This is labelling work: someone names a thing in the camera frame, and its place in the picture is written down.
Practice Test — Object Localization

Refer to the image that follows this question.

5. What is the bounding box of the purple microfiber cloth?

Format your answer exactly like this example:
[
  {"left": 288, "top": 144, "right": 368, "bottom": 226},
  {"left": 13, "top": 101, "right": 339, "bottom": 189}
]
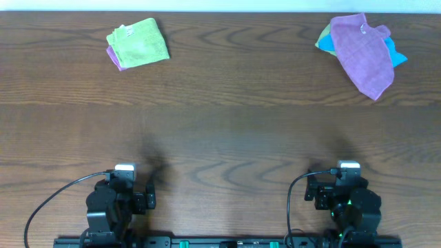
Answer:
[{"left": 330, "top": 13, "right": 395, "bottom": 101}]

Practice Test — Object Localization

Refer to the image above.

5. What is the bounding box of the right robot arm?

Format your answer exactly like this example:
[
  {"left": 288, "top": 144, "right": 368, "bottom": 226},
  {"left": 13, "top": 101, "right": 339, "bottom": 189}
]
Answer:
[{"left": 305, "top": 167, "right": 381, "bottom": 247}]

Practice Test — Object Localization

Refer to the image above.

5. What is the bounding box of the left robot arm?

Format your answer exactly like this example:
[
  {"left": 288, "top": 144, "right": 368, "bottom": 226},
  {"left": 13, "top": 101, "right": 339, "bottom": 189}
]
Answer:
[{"left": 79, "top": 169, "right": 156, "bottom": 247}]

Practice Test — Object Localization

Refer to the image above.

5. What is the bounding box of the folded purple cloth underneath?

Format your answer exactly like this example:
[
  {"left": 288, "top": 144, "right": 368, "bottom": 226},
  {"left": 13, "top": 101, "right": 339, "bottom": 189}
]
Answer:
[{"left": 106, "top": 45, "right": 126, "bottom": 72}]

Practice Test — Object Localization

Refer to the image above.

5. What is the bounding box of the folded green cloth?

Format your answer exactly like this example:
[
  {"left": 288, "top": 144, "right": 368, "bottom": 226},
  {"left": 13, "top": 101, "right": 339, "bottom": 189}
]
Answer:
[{"left": 106, "top": 18, "right": 170, "bottom": 69}]

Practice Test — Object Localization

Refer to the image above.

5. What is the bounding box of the blue microfiber cloth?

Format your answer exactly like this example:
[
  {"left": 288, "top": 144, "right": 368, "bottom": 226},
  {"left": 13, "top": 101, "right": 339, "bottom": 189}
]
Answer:
[{"left": 318, "top": 33, "right": 409, "bottom": 68}]

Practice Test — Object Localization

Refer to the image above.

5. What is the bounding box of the crumpled green cloth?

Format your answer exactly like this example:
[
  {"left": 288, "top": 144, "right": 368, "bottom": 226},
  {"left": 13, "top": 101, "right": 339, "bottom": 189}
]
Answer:
[{"left": 315, "top": 24, "right": 336, "bottom": 56}]

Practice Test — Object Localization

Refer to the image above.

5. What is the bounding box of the right black cable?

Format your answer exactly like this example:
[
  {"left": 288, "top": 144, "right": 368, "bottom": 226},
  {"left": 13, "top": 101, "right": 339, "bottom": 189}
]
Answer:
[{"left": 283, "top": 167, "right": 342, "bottom": 248}]

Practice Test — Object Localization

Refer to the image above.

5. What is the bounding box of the black cable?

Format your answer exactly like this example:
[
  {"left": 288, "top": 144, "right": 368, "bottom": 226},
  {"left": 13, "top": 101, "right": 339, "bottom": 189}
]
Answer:
[
  {"left": 283, "top": 167, "right": 342, "bottom": 248},
  {"left": 23, "top": 171, "right": 108, "bottom": 248}
]

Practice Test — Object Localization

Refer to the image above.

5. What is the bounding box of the left black cable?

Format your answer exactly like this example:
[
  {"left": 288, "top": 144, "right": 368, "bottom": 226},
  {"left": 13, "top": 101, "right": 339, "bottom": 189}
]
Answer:
[{"left": 23, "top": 171, "right": 108, "bottom": 248}]

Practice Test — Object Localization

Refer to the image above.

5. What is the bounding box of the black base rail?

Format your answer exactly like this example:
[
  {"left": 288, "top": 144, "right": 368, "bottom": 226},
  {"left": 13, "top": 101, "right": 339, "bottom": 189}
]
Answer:
[{"left": 53, "top": 236, "right": 403, "bottom": 248}]

